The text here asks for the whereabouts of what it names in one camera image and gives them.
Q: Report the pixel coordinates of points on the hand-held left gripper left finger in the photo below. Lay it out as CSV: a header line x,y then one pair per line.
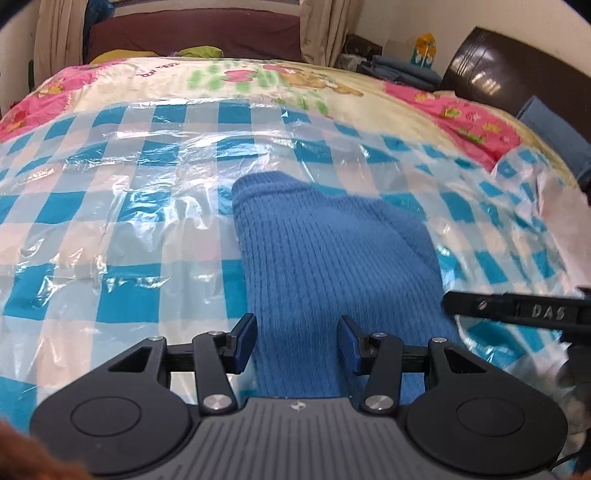
x,y
244,344

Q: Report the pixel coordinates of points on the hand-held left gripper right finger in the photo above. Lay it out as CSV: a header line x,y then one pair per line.
x,y
351,344

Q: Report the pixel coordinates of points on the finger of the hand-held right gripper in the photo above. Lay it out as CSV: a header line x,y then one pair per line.
x,y
503,310

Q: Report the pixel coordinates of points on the blue knitted sweater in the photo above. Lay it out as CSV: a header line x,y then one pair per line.
x,y
323,258

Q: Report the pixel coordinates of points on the folded blue clothes pile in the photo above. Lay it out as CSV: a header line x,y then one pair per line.
x,y
399,71

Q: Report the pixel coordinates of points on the blue white checked plastic sheet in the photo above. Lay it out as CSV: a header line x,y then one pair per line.
x,y
129,207

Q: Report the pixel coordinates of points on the blue pillow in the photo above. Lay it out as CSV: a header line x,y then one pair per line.
x,y
556,124

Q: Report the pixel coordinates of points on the brown fuzzy sleeve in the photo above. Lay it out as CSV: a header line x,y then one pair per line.
x,y
32,454

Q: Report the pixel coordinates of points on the dark wooden headboard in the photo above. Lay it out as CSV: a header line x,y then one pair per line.
x,y
503,69

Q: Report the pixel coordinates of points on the pink cream printed blanket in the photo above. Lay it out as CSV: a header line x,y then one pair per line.
x,y
286,78

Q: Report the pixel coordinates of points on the yellow printed box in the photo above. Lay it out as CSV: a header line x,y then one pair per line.
x,y
425,50

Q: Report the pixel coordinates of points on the dark brown bag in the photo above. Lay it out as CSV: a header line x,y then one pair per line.
x,y
362,48

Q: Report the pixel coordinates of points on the yellow green cloth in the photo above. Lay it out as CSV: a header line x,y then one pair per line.
x,y
152,53

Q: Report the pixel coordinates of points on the beige curtain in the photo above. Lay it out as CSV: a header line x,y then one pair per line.
x,y
325,32
62,32

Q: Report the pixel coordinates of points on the maroon upholstered bench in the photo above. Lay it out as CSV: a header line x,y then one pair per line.
x,y
194,32

